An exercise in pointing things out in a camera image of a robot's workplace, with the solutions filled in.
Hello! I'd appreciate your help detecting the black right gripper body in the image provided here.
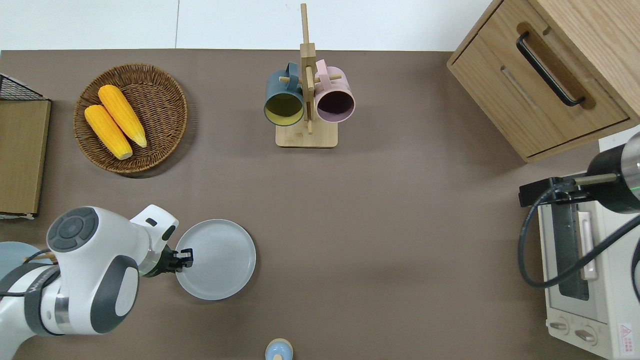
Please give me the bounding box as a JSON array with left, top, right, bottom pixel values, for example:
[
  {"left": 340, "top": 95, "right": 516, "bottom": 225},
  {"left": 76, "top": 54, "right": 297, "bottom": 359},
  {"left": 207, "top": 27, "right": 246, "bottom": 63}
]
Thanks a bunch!
[{"left": 518, "top": 177, "right": 581, "bottom": 208}]

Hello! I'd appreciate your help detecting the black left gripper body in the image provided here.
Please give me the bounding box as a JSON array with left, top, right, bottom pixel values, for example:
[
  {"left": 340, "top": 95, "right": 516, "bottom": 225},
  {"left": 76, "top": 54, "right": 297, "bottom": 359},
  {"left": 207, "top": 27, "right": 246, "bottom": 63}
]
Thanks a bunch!
[{"left": 159, "top": 248, "right": 180, "bottom": 275}]

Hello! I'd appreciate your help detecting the gray plate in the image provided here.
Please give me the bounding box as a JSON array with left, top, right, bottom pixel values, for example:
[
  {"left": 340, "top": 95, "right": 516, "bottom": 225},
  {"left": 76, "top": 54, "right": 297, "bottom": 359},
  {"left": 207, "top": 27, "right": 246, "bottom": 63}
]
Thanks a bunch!
[{"left": 174, "top": 219, "right": 257, "bottom": 301}]

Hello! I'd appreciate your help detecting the light blue plate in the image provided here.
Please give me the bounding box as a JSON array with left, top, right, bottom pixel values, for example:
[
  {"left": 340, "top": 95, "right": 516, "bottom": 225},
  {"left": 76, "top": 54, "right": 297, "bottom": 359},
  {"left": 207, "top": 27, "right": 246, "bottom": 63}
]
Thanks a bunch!
[{"left": 0, "top": 241, "right": 55, "bottom": 282}]

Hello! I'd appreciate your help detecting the wooden cabinet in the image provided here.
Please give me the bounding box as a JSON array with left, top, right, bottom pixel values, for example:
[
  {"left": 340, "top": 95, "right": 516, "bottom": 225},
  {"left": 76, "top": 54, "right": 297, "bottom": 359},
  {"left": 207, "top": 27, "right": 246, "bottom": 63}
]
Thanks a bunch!
[{"left": 446, "top": 0, "right": 640, "bottom": 164}]

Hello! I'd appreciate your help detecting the cream toaster oven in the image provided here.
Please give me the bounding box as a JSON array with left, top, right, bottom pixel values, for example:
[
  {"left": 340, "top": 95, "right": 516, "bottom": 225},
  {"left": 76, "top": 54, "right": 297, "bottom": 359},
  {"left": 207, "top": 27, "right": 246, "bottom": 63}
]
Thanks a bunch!
[{"left": 537, "top": 172, "right": 640, "bottom": 360}]

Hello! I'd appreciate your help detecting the yellow corn cob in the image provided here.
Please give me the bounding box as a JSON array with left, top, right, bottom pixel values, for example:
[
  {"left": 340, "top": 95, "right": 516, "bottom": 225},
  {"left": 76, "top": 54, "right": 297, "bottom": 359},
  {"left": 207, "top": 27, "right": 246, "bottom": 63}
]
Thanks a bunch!
[
  {"left": 97, "top": 84, "right": 148, "bottom": 149},
  {"left": 84, "top": 104, "right": 134, "bottom": 161}
]

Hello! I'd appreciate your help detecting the brown wicker basket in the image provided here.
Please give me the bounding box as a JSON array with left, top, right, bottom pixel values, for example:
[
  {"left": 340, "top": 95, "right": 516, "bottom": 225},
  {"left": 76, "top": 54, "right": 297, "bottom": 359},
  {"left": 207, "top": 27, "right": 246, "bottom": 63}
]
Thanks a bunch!
[{"left": 73, "top": 63, "right": 189, "bottom": 174}]

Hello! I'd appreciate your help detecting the wooden mug tree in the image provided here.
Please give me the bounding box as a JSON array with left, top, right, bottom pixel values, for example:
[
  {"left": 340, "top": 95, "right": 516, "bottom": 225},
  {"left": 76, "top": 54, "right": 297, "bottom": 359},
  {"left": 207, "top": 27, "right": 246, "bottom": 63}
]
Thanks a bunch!
[{"left": 275, "top": 3, "right": 339, "bottom": 149}]

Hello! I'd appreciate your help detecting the wooden board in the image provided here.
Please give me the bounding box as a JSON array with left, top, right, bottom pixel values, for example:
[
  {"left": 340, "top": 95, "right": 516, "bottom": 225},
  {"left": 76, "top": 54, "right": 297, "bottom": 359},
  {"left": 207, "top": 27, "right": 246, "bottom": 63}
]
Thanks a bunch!
[{"left": 0, "top": 100, "right": 52, "bottom": 217}]

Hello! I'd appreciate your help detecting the dark teal mug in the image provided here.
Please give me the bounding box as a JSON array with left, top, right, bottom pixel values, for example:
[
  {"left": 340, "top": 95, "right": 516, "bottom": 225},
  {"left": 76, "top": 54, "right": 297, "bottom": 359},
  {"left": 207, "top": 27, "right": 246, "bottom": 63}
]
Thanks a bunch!
[{"left": 263, "top": 62, "right": 305, "bottom": 127}]

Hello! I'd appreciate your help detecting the pink mug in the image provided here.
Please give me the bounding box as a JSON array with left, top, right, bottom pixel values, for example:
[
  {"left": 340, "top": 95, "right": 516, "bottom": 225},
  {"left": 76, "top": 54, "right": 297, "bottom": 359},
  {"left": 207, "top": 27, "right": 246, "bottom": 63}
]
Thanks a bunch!
[{"left": 314, "top": 59, "right": 356, "bottom": 124}]

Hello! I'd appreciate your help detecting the black cable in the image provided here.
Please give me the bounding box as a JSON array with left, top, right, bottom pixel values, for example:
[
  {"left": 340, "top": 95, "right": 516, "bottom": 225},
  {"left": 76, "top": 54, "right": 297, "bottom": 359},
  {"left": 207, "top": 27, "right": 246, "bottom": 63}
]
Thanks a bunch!
[{"left": 517, "top": 184, "right": 640, "bottom": 290}]

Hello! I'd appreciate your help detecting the cream oven door handle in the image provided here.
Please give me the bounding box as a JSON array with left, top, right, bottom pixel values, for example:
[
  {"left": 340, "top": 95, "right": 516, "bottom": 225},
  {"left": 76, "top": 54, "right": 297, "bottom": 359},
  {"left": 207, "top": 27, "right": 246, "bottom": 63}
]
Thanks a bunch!
[{"left": 577, "top": 210, "right": 599, "bottom": 281}]

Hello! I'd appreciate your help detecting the black cabinet handle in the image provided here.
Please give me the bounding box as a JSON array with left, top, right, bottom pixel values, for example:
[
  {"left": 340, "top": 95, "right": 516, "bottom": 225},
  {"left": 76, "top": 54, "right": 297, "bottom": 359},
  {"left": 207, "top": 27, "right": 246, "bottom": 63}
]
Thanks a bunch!
[{"left": 516, "top": 31, "right": 586, "bottom": 107}]

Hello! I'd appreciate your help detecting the black wire basket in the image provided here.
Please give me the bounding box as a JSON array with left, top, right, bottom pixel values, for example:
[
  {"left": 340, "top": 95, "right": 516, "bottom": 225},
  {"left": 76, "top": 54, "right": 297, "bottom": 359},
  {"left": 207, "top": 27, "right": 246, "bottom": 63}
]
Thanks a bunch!
[{"left": 0, "top": 73, "right": 47, "bottom": 101}]

